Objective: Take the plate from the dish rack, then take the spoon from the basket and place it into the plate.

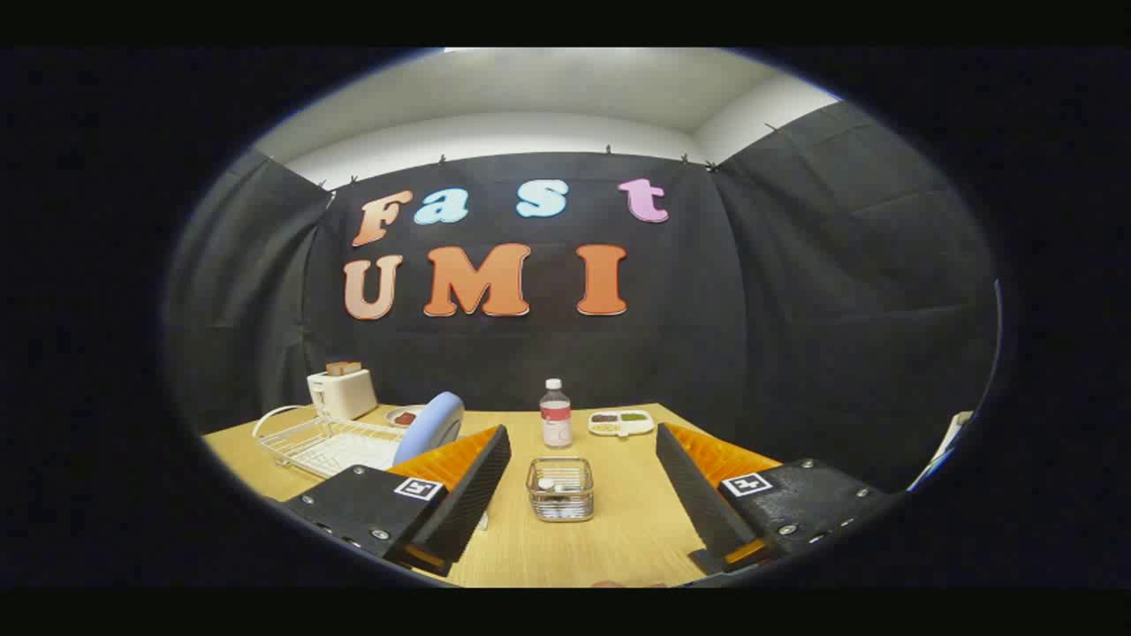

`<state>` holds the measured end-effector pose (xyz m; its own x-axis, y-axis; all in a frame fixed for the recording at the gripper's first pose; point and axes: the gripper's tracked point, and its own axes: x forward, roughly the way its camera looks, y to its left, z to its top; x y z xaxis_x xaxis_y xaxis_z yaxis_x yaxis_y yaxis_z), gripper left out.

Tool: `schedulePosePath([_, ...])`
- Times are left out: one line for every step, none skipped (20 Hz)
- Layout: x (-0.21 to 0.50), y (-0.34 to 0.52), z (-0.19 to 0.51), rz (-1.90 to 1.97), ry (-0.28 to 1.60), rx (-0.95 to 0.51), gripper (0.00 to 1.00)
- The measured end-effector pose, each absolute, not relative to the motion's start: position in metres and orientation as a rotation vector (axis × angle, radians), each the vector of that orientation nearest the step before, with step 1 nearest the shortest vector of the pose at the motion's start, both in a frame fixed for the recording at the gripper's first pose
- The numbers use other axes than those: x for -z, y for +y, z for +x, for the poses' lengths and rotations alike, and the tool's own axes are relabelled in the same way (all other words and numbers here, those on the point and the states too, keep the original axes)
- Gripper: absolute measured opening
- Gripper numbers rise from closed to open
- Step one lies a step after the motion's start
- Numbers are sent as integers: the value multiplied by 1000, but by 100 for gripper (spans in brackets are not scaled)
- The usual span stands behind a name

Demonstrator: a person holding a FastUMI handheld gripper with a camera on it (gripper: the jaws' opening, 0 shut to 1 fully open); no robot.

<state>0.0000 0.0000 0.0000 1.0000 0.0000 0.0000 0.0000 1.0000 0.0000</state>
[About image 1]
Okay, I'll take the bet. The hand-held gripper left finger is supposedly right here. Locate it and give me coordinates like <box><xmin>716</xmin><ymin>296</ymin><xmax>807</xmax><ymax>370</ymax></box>
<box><xmin>281</xmin><ymin>424</ymin><xmax>512</xmax><ymax>579</ymax></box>

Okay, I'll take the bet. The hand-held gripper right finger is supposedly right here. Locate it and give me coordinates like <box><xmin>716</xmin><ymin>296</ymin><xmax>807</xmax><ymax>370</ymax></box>
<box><xmin>656</xmin><ymin>422</ymin><xmax>895</xmax><ymax>575</ymax></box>

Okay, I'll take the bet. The blue plate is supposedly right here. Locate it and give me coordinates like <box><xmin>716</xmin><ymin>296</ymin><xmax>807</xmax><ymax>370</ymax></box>
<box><xmin>392</xmin><ymin>391</ymin><xmax>466</xmax><ymax>466</ymax></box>

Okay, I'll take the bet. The metal spoon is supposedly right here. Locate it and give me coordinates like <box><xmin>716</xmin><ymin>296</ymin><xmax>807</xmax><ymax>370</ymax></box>
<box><xmin>535</xmin><ymin>477</ymin><xmax>584</xmax><ymax>517</ymax></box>

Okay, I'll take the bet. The metal wire basket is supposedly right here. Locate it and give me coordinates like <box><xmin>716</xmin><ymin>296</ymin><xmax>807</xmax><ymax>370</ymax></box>
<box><xmin>527</xmin><ymin>457</ymin><xmax>595</xmax><ymax>523</ymax></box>

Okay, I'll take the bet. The white wire dish rack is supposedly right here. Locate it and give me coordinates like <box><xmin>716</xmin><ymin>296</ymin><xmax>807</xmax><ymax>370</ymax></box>
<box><xmin>253</xmin><ymin>405</ymin><xmax>413</xmax><ymax>480</ymax></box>

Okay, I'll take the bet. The white divided snack tray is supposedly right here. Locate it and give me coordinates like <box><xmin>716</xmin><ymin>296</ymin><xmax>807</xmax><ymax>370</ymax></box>
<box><xmin>588</xmin><ymin>409</ymin><xmax>656</xmax><ymax>438</ymax></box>

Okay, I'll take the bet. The clear plastic bottle red label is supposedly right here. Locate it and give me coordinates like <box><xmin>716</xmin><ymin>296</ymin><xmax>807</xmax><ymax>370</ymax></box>
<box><xmin>540</xmin><ymin>378</ymin><xmax>573</xmax><ymax>450</ymax></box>

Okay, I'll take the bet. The black backdrop cloth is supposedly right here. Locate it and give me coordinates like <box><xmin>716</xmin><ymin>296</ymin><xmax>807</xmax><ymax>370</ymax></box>
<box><xmin>163</xmin><ymin>100</ymin><xmax>1000</xmax><ymax>492</ymax></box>

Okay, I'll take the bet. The white toaster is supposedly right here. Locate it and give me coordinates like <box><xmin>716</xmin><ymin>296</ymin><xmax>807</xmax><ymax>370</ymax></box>
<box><xmin>307</xmin><ymin>367</ymin><xmax>379</xmax><ymax>421</ymax></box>

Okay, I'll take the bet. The white blue object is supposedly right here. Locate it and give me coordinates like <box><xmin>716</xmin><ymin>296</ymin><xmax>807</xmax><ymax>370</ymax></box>
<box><xmin>908</xmin><ymin>411</ymin><xmax>975</xmax><ymax>492</ymax></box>

